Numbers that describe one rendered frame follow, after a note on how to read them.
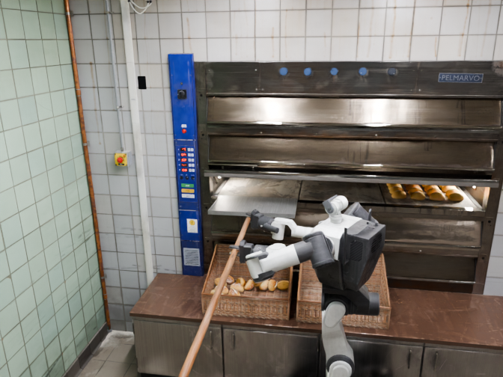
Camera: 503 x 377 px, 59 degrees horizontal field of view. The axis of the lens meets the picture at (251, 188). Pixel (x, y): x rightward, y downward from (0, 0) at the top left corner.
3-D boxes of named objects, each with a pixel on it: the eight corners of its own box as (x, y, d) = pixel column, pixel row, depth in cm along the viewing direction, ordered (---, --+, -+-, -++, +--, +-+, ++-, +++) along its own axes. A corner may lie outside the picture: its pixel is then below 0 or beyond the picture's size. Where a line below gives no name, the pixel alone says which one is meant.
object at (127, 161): (119, 163, 315) (117, 149, 312) (132, 164, 313) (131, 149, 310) (114, 166, 308) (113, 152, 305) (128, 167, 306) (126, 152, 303)
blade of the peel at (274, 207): (294, 218, 276) (294, 214, 275) (207, 214, 284) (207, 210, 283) (297, 198, 309) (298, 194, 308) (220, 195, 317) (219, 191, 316)
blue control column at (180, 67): (234, 237, 531) (230, 48, 462) (248, 238, 528) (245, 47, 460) (186, 339, 350) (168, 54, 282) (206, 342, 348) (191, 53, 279)
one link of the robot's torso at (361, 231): (386, 277, 223) (392, 211, 212) (357, 309, 197) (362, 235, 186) (332, 261, 240) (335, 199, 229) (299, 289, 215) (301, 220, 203)
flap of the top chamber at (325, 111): (207, 124, 295) (209, 94, 295) (499, 130, 267) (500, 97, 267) (205, 123, 290) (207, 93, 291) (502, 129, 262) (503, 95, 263)
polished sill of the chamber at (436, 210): (212, 200, 319) (212, 195, 317) (481, 213, 291) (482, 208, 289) (210, 203, 313) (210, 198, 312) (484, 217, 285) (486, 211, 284)
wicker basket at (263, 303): (216, 277, 328) (215, 242, 319) (293, 281, 320) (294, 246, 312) (200, 315, 282) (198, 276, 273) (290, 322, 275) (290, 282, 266)
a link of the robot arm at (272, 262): (253, 286, 193) (302, 269, 191) (242, 257, 194) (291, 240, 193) (255, 282, 205) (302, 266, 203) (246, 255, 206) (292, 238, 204)
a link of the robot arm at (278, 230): (274, 216, 265) (289, 221, 258) (272, 233, 267) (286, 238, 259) (261, 218, 257) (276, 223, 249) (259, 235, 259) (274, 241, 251)
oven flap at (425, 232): (211, 233, 320) (213, 205, 320) (478, 248, 292) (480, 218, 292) (210, 233, 315) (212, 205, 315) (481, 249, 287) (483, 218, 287)
